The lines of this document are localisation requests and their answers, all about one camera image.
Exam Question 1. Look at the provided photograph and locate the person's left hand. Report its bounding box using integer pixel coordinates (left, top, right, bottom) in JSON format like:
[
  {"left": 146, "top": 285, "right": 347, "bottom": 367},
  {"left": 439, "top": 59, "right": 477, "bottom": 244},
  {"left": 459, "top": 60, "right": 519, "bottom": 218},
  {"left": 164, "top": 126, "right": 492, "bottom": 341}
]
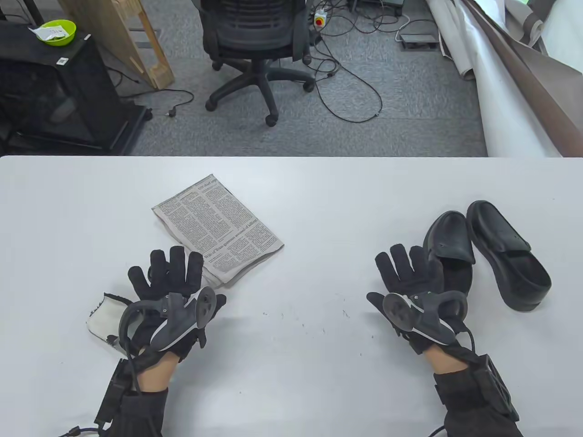
[{"left": 128, "top": 246, "right": 227, "bottom": 363}]

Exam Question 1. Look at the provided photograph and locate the person's right hand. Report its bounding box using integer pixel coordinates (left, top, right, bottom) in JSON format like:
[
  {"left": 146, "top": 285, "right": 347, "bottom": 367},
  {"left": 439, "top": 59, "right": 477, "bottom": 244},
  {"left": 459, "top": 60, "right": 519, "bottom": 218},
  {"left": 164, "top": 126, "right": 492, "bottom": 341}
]
[{"left": 367, "top": 244, "right": 474, "bottom": 356}]

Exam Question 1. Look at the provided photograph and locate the black leather shoe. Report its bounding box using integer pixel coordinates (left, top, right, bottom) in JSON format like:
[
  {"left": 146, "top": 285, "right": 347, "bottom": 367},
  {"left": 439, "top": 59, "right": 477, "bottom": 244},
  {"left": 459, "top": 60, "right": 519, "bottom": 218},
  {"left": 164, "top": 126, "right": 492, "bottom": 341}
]
[
  {"left": 423, "top": 210, "right": 476, "bottom": 301},
  {"left": 466, "top": 200, "right": 552, "bottom": 312}
]

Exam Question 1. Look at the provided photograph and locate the grey hand controller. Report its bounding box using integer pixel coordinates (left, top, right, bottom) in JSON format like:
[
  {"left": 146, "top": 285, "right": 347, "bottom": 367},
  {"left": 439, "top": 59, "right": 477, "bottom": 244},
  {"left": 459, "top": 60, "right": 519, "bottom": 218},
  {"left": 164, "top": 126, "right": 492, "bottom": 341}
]
[
  {"left": 382, "top": 290, "right": 469, "bottom": 349},
  {"left": 119, "top": 286, "right": 218, "bottom": 352}
]

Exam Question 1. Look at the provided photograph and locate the printed newspaper sheet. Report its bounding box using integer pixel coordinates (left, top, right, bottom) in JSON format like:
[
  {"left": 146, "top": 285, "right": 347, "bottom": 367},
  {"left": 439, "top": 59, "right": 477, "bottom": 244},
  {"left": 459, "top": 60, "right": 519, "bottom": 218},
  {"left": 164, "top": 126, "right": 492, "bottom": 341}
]
[{"left": 152, "top": 174, "right": 285, "bottom": 286}]

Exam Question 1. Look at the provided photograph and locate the white polishing cloth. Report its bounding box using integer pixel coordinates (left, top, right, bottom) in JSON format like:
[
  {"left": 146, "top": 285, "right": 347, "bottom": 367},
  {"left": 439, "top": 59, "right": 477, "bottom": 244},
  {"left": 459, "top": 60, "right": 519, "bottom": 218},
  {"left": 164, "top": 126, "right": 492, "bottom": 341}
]
[{"left": 86, "top": 293, "right": 137, "bottom": 351}]

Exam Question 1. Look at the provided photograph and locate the black left wrist sensor module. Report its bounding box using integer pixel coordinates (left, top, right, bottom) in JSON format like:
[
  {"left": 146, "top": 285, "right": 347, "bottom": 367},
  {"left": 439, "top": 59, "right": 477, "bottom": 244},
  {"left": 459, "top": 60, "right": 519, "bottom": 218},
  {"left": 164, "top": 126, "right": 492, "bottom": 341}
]
[{"left": 94, "top": 359, "right": 137, "bottom": 426}]

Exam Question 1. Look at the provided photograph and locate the black wrist sensor module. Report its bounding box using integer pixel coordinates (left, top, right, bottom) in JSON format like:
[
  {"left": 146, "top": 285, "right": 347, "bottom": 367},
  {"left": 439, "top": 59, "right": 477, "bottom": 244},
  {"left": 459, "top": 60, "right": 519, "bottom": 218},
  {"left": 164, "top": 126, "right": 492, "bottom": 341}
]
[
  {"left": 471, "top": 355, "right": 520, "bottom": 422},
  {"left": 94, "top": 359, "right": 137, "bottom": 426}
]

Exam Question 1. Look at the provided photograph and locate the black right wrist sensor module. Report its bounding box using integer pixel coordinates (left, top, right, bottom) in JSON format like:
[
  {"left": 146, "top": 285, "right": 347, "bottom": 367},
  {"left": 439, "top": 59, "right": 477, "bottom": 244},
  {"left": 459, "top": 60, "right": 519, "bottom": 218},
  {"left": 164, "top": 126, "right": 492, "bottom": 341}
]
[{"left": 471, "top": 355, "right": 520, "bottom": 422}]

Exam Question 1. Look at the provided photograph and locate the white and brown rolled sheet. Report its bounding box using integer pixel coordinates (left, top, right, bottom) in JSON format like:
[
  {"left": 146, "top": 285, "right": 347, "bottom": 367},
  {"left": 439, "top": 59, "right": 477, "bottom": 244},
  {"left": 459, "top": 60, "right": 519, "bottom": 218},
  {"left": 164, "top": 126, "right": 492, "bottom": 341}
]
[{"left": 426, "top": 0, "right": 583, "bottom": 158}]

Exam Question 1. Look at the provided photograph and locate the black cabinet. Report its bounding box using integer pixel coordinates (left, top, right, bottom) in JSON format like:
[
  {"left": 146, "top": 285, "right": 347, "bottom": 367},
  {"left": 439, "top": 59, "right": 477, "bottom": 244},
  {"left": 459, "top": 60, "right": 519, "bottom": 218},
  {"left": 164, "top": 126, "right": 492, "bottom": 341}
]
[{"left": 0, "top": 20, "right": 153, "bottom": 155}]

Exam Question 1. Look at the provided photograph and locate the grey floor box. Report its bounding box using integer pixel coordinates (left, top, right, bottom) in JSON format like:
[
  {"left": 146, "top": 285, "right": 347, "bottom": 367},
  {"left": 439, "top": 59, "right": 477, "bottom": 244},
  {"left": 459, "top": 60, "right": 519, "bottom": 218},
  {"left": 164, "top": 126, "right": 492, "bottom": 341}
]
[{"left": 399, "top": 34, "right": 439, "bottom": 51}]

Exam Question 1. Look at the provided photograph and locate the green plastic bowl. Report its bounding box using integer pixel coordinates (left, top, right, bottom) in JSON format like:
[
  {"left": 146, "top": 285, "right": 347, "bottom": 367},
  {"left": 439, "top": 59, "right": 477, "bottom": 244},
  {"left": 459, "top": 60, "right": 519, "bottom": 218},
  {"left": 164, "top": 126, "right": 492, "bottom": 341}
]
[{"left": 36, "top": 20, "right": 77, "bottom": 46}]

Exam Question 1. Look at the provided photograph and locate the black mesh office chair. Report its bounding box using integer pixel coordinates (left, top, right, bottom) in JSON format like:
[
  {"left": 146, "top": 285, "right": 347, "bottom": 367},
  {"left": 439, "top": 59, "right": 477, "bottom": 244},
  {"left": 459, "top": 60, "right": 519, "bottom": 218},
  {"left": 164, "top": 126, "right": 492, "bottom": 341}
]
[{"left": 199, "top": 0, "right": 316, "bottom": 127}]

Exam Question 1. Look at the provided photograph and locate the white packet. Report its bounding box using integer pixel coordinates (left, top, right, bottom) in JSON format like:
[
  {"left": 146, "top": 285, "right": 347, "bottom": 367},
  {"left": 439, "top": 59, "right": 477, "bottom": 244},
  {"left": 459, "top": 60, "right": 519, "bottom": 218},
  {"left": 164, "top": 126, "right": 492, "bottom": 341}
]
[{"left": 28, "top": 25, "right": 67, "bottom": 41}]

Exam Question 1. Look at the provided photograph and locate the black device box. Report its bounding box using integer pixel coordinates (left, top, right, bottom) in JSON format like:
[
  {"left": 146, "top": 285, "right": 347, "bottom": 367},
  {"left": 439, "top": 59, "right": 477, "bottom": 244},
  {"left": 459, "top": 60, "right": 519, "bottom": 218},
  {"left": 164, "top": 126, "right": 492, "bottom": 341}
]
[{"left": 348, "top": 0, "right": 405, "bottom": 13}]

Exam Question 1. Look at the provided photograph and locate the black cable with plug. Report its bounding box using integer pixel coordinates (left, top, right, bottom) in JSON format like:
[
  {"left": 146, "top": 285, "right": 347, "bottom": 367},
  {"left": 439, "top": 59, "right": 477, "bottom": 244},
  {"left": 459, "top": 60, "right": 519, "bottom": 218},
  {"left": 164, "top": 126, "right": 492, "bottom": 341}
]
[{"left": 119, "top": 89, "right": 195, "bottom": 119}]

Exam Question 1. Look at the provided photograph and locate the long black floor cable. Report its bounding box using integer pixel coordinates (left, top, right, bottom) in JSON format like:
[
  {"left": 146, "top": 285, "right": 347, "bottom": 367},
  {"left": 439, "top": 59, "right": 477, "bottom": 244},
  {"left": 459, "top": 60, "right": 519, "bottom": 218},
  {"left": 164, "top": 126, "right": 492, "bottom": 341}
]
[{"left": 310, "top": 27, "right": 383, "bottom": 122}]

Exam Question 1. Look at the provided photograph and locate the wooden frame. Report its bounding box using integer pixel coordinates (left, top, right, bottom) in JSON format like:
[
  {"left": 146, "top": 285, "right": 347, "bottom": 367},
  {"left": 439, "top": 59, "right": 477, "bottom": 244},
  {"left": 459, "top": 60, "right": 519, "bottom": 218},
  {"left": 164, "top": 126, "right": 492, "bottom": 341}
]
[{"left": 58, "top": 0, "right": 176, "bottom": 90}]

